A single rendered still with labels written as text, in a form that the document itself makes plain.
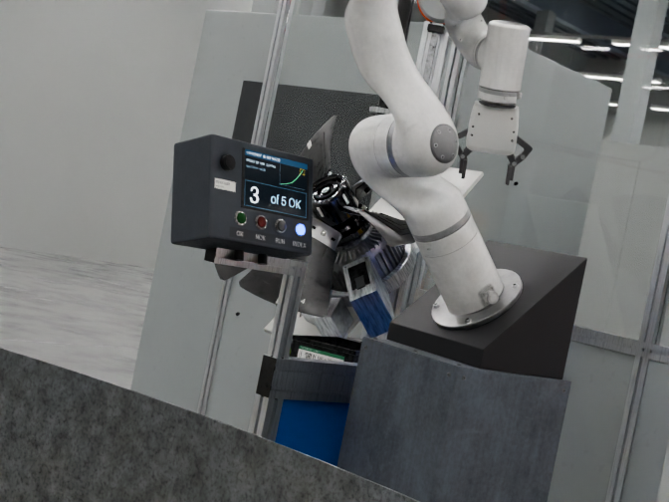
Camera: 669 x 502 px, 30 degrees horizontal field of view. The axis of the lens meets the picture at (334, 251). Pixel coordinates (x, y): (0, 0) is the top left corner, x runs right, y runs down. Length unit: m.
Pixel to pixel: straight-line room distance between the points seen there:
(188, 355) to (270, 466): 4.88
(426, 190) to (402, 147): 0.14
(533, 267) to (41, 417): 1.47
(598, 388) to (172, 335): 2.96
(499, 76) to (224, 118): 3.52
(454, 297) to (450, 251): 0.10
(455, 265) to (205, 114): 3.75
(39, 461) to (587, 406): 2.41
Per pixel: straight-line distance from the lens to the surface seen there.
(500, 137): 2.56
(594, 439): 3.47
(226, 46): 6.03
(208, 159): 2.24
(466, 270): 2.40
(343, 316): 3.12
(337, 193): 3.09
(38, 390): 1.25
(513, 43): 2.51
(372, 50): 2.27
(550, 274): 2.48
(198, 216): 2.24
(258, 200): 2.30
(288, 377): 2.49
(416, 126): 2.25
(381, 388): 2.46
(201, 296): 5.88
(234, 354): 4.45
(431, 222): 2.35
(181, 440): 1.11
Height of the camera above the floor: 1.13
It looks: 1 degrees down
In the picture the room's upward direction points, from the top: 11 degrees clockwise
